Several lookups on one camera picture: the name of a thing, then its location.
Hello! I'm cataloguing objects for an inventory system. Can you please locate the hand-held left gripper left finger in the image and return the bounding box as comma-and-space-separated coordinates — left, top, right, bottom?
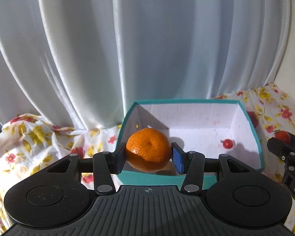
47, 143, 127, 196

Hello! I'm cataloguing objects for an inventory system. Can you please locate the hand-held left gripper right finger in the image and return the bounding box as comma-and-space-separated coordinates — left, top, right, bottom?
171, 143, 255, 196

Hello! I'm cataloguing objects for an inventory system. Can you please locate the red cherry tomato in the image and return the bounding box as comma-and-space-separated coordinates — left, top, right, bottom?
220, 139, 234, 149
273, 130, 292, 145

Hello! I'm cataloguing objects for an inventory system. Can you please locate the orange mandarin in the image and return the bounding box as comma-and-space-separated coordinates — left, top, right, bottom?
126, 128, 172, 173

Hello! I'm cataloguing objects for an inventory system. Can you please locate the teal cardboard box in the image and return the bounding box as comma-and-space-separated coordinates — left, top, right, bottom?
114, 100, 263, 190

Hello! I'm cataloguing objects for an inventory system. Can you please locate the white floral cloth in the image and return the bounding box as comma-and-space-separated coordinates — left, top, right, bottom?
0, 84, 295, 236

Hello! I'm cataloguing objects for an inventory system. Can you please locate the white curtain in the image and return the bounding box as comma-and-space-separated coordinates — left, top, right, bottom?
0, 0, 293, 138

